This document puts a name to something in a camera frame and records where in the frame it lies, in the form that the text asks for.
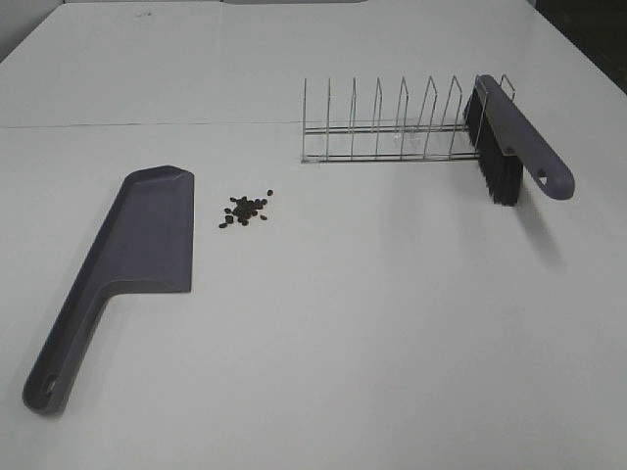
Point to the chrome wire dish rack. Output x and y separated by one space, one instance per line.
438 124

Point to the grey brush black bristles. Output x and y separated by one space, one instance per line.
507 144

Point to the pile of coffee beans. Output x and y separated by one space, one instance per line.
243 209

